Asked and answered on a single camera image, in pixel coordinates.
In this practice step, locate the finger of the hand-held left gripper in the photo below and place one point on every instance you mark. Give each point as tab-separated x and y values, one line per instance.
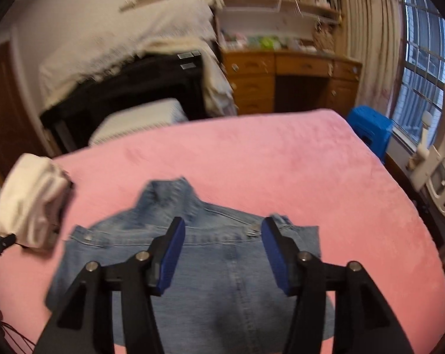
1	245

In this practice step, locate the pink blanket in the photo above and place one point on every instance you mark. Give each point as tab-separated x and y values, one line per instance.
281	162

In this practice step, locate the blue denim jacket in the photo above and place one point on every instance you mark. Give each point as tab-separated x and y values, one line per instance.
226	265

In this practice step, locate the wooden desk with drawers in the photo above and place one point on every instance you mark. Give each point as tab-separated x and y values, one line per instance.
299	64

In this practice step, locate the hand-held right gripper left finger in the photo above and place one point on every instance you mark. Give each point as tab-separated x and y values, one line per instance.
170	254

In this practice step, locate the white pillow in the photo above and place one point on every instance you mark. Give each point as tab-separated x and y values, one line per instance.
141	118

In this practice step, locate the cream cloth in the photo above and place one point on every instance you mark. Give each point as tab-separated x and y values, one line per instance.
217	81

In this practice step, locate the beige curtain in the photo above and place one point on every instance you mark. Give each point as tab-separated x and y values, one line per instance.
369	37

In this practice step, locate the blue plastic stool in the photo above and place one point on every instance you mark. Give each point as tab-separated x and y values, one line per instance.
369	125

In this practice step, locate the beige folded garment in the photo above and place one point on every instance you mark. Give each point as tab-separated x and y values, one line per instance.
56	225

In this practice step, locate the black piano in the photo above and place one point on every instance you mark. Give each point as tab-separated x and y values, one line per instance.
152	77

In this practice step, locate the white lace cover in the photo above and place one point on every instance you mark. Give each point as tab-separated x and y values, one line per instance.
134	29

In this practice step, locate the wooden bookshelf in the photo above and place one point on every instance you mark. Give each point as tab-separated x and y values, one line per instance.
281	3

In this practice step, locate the woven bag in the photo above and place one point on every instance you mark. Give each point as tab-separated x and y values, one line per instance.
323	37

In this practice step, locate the white office chair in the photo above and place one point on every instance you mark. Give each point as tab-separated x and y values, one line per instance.
441	169

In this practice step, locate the brown wooden door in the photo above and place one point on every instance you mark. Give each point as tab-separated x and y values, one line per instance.
5	99

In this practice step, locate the barred window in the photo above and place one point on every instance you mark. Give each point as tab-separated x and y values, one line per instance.
425	44

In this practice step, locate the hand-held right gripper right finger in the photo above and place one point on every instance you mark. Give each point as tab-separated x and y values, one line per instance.
275	254

